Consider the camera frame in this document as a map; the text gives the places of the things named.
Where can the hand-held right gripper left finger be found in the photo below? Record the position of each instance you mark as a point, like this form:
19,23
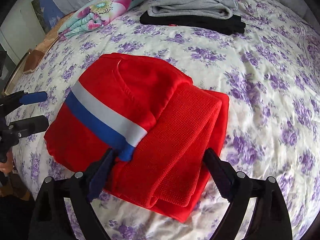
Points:
100,177

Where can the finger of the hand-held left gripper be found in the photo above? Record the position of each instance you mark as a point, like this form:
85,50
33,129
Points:
30,126
32,98

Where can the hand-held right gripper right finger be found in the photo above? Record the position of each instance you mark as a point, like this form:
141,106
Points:
217,175

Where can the red striped sweater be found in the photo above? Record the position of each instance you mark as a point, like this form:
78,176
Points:
180,130

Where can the person's left forearm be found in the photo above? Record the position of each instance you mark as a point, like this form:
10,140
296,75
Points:
5,166

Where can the folded black pants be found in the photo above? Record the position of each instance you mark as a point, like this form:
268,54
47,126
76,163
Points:
200,23

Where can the blue patterned cloth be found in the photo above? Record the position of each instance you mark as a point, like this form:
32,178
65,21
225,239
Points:
47,5

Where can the floral pink pillow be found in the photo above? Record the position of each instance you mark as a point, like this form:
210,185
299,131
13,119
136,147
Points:
105,7

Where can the purple floral bed sheet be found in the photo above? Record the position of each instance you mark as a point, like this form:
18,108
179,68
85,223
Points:
250,55

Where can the folded grey sweatpants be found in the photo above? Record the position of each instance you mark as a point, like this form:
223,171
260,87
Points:
190,7

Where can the wooden bed frame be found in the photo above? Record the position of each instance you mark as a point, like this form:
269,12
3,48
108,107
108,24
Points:
32,60

